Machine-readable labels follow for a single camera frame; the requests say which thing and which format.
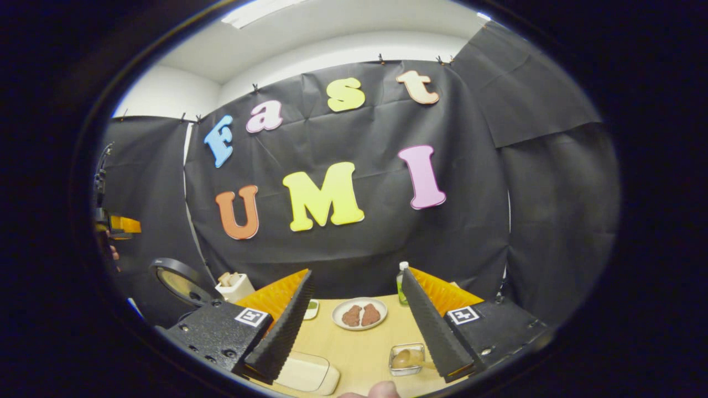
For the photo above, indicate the ceiling light panel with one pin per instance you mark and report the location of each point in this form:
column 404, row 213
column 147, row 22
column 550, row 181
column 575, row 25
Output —
column 260, row 14
column 484, row 15

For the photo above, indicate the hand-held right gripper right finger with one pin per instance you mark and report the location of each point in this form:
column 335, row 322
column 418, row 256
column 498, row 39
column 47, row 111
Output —
column 431, row 329

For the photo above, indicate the green drink bottle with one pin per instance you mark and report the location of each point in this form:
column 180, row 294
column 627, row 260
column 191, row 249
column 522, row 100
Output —
column 400, row 287

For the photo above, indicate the white divided dish with grains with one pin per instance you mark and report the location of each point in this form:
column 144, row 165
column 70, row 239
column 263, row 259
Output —
column 312, row 308

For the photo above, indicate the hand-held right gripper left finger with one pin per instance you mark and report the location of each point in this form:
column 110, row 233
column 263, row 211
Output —
column 282, row 334

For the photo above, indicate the black backdrop cloth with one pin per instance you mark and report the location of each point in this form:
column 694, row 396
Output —
column 354, row 243

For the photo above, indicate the clear square chopstick holder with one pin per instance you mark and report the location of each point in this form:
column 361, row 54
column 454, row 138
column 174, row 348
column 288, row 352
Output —
column 406, row 369

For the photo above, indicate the dark grey rice cooker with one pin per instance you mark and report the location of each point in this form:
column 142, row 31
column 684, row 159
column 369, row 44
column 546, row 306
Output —
column 180, row 282

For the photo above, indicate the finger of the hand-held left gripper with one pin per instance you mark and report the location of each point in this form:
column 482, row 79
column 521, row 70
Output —
column 126, row 224

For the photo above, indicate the brown meat piece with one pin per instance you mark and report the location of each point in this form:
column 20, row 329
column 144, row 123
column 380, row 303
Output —
column 352, row 316
column 370, row 314

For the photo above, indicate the cream rectangular dish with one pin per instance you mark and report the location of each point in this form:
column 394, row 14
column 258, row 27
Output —
column 307, row 373

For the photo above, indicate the white utensil holder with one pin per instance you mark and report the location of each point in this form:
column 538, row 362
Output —
column 235, row 288

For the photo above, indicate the round white plate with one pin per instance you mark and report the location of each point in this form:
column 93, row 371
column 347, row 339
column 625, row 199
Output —
column 359, row 303

